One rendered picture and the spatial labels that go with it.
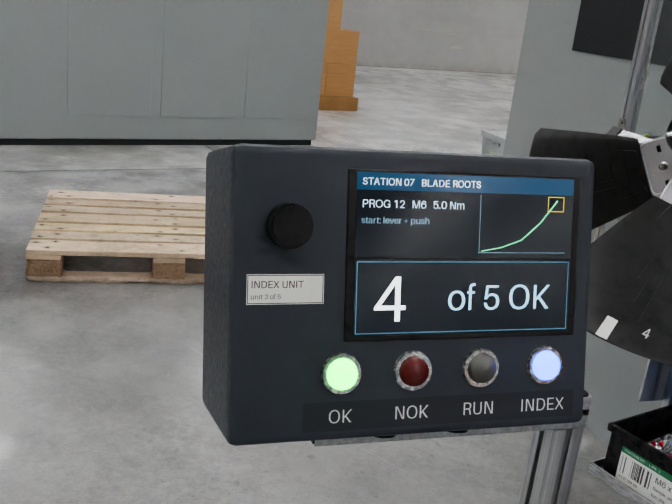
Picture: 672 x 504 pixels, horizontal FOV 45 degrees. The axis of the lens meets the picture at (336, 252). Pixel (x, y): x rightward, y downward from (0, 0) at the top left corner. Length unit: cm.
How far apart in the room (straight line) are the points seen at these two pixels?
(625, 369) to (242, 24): 475
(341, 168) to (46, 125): 590
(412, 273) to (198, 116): 616
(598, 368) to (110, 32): 459
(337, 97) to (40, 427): 714
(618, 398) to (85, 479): 161
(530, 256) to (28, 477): 201
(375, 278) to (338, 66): 890
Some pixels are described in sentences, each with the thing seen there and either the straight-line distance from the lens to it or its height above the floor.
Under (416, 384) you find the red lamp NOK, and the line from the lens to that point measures 55.
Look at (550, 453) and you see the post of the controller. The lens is 72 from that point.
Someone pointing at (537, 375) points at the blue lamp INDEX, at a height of 111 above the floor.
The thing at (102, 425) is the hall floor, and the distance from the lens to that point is 266.
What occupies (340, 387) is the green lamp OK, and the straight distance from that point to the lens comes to 53.
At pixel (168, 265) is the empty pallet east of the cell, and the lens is 371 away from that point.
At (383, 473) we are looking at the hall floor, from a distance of 251.
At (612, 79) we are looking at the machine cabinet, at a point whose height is 108.
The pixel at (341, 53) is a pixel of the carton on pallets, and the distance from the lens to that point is 941.
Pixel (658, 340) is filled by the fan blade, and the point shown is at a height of 94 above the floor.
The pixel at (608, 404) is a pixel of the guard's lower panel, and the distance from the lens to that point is 278.
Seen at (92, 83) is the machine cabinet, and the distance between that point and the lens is 640.
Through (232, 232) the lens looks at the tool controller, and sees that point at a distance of 51.
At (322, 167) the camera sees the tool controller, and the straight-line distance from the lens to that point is 52.
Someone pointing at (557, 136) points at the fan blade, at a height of 114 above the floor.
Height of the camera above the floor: 135
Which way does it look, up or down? 18 degrees down
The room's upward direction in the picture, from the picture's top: 6 degrees clockwise
